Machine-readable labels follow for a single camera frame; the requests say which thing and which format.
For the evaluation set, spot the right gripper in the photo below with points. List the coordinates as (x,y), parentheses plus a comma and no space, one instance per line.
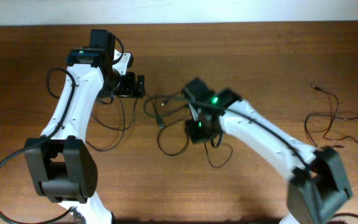
(190,129)

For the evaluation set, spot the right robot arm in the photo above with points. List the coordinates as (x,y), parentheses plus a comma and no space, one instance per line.
(318,185)

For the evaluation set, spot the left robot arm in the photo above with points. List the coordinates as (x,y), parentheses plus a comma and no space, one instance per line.
(60,165)

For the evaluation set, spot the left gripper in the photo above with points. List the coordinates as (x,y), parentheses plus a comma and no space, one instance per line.
(129,91)

